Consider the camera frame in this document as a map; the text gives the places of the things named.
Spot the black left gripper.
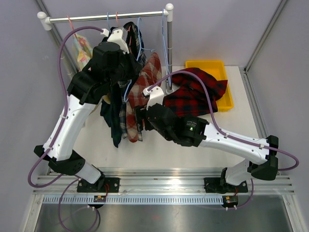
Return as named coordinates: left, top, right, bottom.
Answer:
left=105, top=46, right=142, bottom=87

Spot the rust beige plaid skirt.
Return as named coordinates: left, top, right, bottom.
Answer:
left=126, top=52, right=162, bottom=143

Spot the navy white plaid skirt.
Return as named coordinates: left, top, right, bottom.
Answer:
left=118, top=22, right=146, bottom=139

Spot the red navy plaid skirt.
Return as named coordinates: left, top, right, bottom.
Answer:
left=164, top=68, right=227, bottom=117

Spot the blue hanger of green skirt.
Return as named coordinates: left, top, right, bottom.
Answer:
left=106, top=12, right=112, bottom=31

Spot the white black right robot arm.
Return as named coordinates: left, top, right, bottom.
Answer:
left=135, top=103, right=279, bottom=194

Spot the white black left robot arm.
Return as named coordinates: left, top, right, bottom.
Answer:
left=34, top=40, right=141, bottom=192

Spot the dark green plaid skirt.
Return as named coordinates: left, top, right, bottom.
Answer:
left=100, top=83, right=122, bottom=148

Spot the pastel floral skirt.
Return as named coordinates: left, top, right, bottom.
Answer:
left=72, top=33, right=93, bottom=71

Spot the yellow plastic bin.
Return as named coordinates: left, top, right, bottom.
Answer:
left=185, top=60, right=234, bottom=112

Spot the white metal clothes rack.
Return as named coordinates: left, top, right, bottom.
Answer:
left=36, top=2, right=175, bottom=95

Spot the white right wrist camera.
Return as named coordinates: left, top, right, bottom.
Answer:
left=142, top=87, right=165, bottom=110

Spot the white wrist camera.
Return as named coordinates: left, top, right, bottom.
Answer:
left=142, top=87, right=165, bottom=110
left=100, top=27, right=129, bottom=54

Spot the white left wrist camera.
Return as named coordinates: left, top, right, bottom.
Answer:
left=100, top=27, right=129, bottom=54

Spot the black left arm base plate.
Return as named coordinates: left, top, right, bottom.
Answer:
left=77, top=176, right=120, bottom=193

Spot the slotted white cable duct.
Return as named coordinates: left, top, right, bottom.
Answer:
left=43, top=195, right=223, bottom=205

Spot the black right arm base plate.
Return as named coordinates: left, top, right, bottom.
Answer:
left=203, top=177, right=249, bottom=194

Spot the aluminium rail frame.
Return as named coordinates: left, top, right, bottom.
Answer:
left=21, top=0, right=300, bottom=232

